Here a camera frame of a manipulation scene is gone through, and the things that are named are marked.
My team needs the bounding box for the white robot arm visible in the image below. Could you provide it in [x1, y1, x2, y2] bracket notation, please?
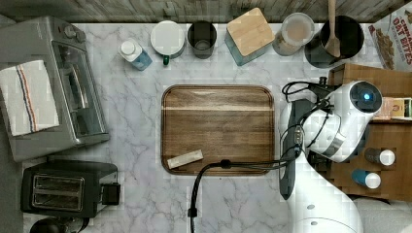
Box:
[279, 81, 382, 233]

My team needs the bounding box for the wooden cutting board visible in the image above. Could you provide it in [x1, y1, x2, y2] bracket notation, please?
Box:
[160, 84, 275, 176]

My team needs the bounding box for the small wrapped snack bar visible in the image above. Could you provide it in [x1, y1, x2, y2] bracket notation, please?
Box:
[167, 150, 203, 169]

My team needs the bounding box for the dark empty metal cup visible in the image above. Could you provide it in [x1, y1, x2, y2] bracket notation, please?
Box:
[188, 21, 217, 59]

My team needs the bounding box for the white lidded green mug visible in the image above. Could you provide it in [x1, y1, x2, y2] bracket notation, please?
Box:
[151, 20, 186, 66]

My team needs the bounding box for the glass jar bamboo lid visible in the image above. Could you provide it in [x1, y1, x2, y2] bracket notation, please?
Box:
[224, 8, 275, 66]

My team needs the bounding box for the clear jar with powder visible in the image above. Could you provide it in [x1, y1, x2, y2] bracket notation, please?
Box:
[272, 13, 315, 56]

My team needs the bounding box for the wooden spoon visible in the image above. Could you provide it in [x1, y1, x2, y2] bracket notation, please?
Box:
[325, 0, 341, 57]

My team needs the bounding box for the black two-slot toaster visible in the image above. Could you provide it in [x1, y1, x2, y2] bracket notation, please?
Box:
[20, 160, 120, 218]

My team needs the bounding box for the silver toaster oven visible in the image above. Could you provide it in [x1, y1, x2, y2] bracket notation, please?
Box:
[1, 17, 110, 162]

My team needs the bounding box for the black utensil holder pot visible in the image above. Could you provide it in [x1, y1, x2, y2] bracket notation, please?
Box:
[304, 15, 365, 70]

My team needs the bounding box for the blue spice bottle white cap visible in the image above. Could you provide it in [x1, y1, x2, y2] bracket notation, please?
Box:
[351, 169, 381, 189]

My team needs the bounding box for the striped white kitchen towel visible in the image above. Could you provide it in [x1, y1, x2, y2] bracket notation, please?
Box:
[0, 60, 59, 137]

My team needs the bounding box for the black round appliance base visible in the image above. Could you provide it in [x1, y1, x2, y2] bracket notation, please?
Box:
[29, 217, 89, 233]

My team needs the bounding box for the brown spice bottle white cap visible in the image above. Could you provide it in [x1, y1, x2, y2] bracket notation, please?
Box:
[364, 148, 395, 166]

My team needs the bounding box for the yellow snack box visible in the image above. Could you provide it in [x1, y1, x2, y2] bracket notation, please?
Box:
[372, 97, 412, 120]

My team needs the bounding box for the oat bites cereal box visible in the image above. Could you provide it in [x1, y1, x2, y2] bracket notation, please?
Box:
[368, 2, 412, 72]

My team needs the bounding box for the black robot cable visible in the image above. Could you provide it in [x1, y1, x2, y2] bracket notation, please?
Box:
[187, 81, 341, 233]

